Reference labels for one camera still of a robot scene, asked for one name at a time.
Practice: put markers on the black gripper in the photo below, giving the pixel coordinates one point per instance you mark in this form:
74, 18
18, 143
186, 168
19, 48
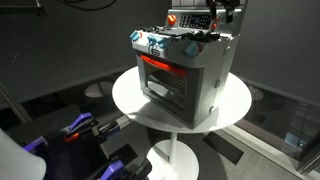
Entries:
229, 6

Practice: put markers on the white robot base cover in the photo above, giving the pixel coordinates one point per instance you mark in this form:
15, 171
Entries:
17, 163

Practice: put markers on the grey toy stove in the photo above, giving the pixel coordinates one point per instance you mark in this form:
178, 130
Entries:
187, 60

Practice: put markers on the round white side table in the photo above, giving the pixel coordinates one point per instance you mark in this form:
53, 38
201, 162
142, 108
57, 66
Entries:
172, 159

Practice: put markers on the purple clamp lower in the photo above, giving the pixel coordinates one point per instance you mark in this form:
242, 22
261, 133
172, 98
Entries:
117, 171

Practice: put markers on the purple clamp left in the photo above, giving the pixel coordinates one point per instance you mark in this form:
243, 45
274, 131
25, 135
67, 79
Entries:
38, 145

